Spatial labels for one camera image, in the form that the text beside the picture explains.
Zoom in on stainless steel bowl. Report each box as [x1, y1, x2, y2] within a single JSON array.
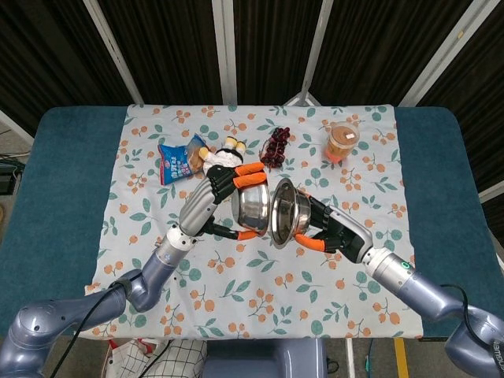
[[231, 183, 272, 237], [269, 177, 314, 250]]

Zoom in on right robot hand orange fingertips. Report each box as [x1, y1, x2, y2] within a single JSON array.
[[295, 195, 373, 265]]

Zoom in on blue-grey robot torso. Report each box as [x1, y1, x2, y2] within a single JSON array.
[[202, 338, 328, 378]]

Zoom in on blue snack bag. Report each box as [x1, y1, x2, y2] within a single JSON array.
[[157, 133, 209, 186]]

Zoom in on dark red grape bunch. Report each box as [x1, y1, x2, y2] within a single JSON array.
[[259, 126, 291, 169]]

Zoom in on clear jar orange base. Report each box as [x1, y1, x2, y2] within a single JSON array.
[[325, 121, 361, 163]]

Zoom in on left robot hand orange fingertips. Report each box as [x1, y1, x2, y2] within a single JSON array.
[[179, 161, 269, 241]]

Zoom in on floral orange fruit tablecloth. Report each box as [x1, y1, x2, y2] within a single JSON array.
[[84, 102, 424, 340]]

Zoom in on white frame post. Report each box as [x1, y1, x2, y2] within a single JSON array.
[[211, 0, 238, 106], [81, 0, 143, 105], [283, 0, 335, 107], [398, 0, 482, 108]]

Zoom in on teal table cover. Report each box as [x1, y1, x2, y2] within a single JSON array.
[[0, 105, 504, 340]]

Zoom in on white checkered bag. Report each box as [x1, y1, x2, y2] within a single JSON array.
[[108, 337, 208, 378]]

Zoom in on plush doll black head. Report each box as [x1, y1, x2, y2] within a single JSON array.
[[198, 136, 247, 178]]

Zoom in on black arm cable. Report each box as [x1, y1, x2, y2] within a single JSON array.
[[72, 278, 133, 343], [439, 283, 480, 335]]

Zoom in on white frame bar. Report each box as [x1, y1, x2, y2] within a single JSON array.
[[478, 180, 504, 202], [0, 109, 35, 145]]

